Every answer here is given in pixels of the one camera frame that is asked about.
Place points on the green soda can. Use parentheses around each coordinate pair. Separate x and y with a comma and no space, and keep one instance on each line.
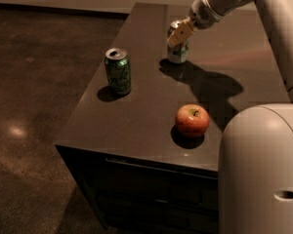
(118,71)

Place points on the dark drawer cabinet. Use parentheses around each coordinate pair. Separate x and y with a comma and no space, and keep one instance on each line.
(144,196)

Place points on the red apple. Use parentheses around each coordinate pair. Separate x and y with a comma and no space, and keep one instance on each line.
(192,120)

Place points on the white 7up soda can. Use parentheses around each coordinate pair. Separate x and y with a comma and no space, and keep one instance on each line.
(179,53)

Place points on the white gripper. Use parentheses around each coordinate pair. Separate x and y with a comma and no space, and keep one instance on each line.
(202,16)

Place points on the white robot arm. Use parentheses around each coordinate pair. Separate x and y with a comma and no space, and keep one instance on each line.
(255,168)

